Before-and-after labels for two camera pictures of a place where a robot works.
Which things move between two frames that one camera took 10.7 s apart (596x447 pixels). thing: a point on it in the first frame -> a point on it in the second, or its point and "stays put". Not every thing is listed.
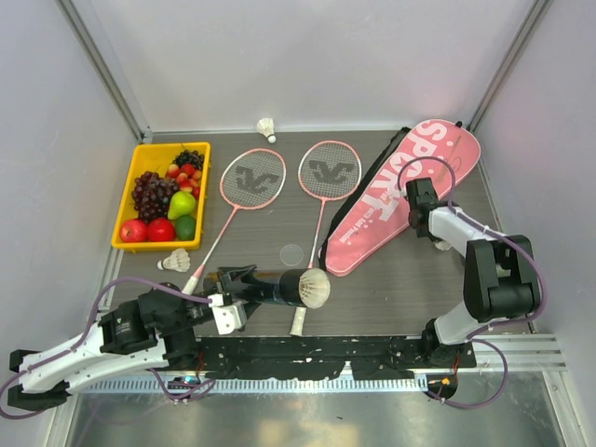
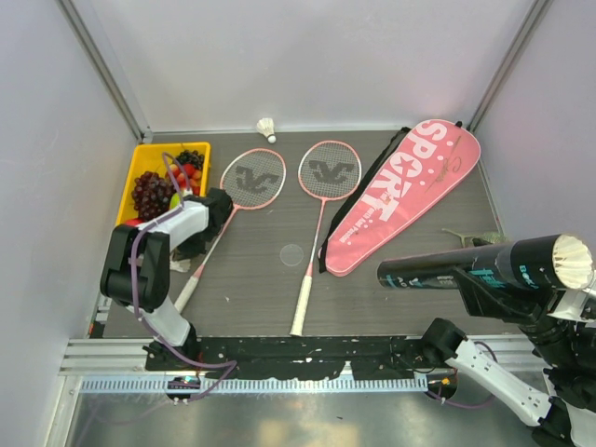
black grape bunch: (186, 157) stays put
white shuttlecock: (314, 288) -> (572, 263)
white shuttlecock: (179, 260) stays put
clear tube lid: (291, 254) stays put
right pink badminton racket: (328, 170) stays put
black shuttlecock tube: (281, 286) -> (524, 264)
